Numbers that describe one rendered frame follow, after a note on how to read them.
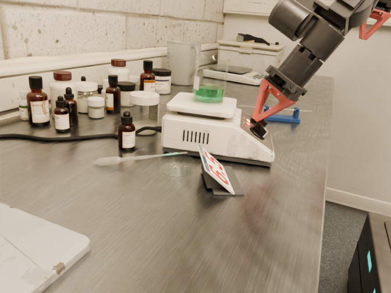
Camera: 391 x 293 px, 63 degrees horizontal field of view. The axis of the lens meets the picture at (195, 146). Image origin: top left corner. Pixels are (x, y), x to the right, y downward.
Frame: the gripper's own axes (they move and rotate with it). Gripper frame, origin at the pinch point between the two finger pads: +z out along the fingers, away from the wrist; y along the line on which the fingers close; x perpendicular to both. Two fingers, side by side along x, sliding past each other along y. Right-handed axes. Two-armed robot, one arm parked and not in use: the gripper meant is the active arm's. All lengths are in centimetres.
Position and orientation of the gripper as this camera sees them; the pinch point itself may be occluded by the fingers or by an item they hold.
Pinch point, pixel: (258, 116)
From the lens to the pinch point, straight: 62.7
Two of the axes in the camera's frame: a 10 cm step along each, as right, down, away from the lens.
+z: -5.6, 7.3, 3.8
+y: -4.7, 0.9, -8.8
